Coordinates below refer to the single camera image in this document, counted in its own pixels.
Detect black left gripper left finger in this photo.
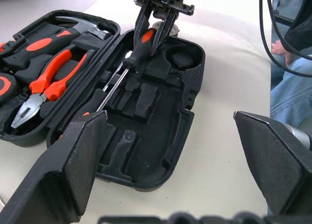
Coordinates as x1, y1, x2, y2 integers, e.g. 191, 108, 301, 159
0, 110, 108, 224

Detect white tape roll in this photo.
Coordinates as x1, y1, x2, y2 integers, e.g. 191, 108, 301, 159
150, 20, 180, 38

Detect black orange screwdriver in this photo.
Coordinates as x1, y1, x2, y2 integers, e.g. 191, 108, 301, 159
59, 62, 124, 139
96, 27, 158, 112

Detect person's bare hand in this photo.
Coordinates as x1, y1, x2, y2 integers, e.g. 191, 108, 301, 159
271, 39, 293, 66

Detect orange handled pliers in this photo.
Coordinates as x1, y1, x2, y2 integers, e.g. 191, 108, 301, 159
11, 44, 96, 129

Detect black orange claw hammer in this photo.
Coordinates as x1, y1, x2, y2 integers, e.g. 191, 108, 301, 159
2, 16, 112, 70

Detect beige cardboard table sheet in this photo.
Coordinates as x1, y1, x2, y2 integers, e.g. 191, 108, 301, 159
0, 0, 273, 224

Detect small orange handled tool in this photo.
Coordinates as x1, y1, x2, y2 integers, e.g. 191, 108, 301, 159
0, 41, 12, 53

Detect person's blue jeans leg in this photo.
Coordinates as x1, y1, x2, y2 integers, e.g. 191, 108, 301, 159
270, 57, 312, 128

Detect black plastic tool case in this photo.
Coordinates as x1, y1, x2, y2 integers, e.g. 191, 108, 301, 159
0, 9, 207, 193

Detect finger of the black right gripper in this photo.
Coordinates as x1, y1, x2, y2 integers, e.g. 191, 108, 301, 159
133, 3, 153, 49
150, 6, 180, 57

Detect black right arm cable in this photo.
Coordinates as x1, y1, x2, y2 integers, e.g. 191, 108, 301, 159
258, 0, 312, 77

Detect silver rounded robot leg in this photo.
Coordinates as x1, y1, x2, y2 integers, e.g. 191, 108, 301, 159
284, 124, 312, 152

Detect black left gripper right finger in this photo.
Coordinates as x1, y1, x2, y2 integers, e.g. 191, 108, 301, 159
233, 110, 312, 217

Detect black orange tape measure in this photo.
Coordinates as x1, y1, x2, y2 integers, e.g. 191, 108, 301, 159
0, 72, 20, 105

